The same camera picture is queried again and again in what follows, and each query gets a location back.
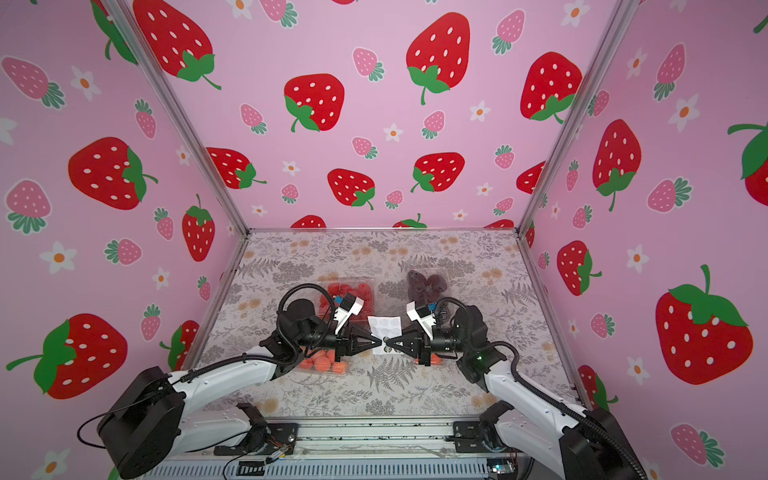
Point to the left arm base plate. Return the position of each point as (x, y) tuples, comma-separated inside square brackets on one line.
[(260, 436)]

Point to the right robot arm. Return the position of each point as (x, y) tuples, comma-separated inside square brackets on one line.
[(570, 440)]

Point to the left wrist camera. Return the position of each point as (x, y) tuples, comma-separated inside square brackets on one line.
[(345, 308)]

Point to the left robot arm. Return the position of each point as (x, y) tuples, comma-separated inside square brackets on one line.
[(155, 417)]

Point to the clear box of red strawberries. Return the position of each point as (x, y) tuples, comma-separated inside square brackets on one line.
[(359, 287)]

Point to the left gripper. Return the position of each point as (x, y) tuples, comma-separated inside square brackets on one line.
[(346, 340)]

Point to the white sticker sheet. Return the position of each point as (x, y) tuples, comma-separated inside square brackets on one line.
[(385, 328)]

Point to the clear box of dark berries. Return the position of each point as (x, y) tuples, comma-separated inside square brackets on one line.
[(425, 286)]

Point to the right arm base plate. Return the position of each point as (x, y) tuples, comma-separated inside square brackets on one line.
[(480, 436)]

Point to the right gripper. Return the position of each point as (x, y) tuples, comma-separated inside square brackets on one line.
[(422, 345)]

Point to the small clear box of tomatoes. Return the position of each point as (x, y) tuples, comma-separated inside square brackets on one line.
[(431, 360)]

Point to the aluminium front rail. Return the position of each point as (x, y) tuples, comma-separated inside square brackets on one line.
[(383, 448)]

